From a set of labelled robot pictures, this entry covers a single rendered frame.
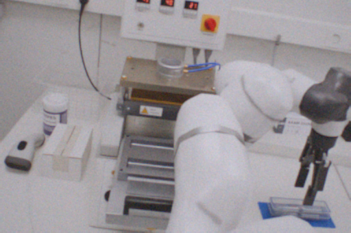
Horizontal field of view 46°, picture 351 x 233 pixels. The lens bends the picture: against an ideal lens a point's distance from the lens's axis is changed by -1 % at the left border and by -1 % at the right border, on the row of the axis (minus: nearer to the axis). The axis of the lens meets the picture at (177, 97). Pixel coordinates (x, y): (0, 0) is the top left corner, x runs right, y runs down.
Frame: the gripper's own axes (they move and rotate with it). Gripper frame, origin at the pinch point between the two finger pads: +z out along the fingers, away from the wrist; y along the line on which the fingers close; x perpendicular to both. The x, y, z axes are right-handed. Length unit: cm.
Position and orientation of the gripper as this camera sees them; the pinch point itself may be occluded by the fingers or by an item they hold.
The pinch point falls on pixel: (305, 188)
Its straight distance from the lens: 133.2
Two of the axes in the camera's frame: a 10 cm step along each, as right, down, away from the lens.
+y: 0.5, 4.5, -8.9
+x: 9.9, 1.0, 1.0
